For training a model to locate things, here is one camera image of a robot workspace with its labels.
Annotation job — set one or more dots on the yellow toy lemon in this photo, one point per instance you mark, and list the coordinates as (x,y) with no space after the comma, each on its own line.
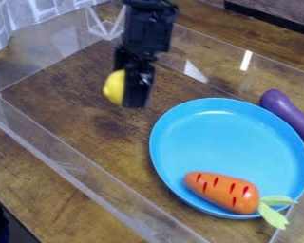
(113,87)

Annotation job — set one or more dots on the orange toy carrot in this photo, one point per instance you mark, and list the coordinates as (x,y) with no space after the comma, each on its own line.
(238,196)

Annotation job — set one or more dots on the clear acrylic front wall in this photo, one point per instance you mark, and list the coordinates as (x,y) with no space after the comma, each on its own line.
(148,220)

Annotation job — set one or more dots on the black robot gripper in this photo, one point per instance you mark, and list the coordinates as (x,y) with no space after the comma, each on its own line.
(146,37)

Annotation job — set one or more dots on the clear acrylic wall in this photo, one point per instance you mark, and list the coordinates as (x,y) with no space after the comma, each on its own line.
(148,220)
(206,68)
(41,45)

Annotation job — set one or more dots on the clear acrylic left wall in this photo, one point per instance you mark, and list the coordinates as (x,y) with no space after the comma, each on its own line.
(41,45)

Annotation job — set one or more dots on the purple toy eggplant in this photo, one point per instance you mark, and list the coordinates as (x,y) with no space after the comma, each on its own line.
(276,102)

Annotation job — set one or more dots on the white patterned curtain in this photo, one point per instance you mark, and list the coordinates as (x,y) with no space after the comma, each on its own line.
(23,13)

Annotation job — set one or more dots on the dark wooden furniture piece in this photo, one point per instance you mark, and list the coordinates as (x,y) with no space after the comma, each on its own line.
(283,13)

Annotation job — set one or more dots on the clear acrylic back wall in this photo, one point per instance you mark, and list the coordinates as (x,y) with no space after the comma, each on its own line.
(206,68)

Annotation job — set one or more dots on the blue plastic tray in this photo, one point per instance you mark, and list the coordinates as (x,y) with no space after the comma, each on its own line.
(232,138)

